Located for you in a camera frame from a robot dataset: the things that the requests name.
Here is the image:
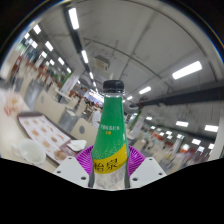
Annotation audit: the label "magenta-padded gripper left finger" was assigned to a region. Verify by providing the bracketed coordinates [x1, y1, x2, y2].
[53, 145, 95, 190]

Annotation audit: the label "ceiling air conditioner unit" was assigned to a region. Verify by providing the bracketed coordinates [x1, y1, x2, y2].
[94, 54, 111, 72]

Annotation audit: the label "clear plastic cup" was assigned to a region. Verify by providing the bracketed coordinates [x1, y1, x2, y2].
[17, 138, 47, 165]

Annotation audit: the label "brown tray with paper liner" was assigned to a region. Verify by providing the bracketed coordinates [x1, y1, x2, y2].
[16, 112, 82, 165]

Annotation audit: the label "long ceiling lights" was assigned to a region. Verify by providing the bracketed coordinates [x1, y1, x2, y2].
[22, 7, 220, 152]

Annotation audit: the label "green drink bottle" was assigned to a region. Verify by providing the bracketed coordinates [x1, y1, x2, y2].
[89, 79, 131, 191]

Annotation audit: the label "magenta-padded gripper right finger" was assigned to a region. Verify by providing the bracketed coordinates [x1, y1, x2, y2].
[125, 145, 168, 190]

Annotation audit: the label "beige seat back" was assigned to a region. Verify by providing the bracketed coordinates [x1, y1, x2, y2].
[69, 117, 100, 148]
[33, 89, 69, 125]

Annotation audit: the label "white crumpled napkin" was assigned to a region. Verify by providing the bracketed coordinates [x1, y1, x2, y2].
[66, 138, 88, 152]

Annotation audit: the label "person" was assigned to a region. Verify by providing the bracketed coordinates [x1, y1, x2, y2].
[91, 105, 103, 130]

